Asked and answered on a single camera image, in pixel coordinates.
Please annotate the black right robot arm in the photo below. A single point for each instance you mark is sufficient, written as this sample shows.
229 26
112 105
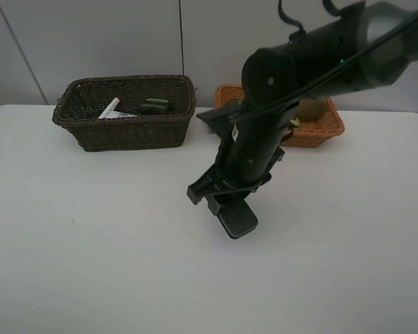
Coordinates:
365 47

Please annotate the dark brown wicker basket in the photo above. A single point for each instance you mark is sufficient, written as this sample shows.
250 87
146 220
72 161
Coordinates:
84 100

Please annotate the black whiteboard eraser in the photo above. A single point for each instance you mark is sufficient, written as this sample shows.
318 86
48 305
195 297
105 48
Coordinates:
237 219

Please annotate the halved avocado with pit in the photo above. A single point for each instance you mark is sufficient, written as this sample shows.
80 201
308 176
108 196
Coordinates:
296 122

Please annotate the brown kiwi fruit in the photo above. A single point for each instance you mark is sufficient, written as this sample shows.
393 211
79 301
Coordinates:
311 110

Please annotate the white marker pen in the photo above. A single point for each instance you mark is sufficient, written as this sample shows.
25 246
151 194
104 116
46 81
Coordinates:
109 108

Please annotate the orange wicker basket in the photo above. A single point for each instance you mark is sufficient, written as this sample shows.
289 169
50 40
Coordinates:
308 134

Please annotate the dark grey pump bottle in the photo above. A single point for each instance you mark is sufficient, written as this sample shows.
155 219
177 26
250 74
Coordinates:
154 106

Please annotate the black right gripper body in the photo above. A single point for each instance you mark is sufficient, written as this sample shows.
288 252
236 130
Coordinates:
215 182

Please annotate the blue capped white bottle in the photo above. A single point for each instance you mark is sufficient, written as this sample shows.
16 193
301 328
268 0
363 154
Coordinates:
117 114

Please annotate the green lime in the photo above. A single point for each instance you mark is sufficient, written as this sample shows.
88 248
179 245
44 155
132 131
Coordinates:
235 103

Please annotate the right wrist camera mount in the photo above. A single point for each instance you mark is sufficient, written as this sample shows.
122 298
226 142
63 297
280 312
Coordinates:
218 120

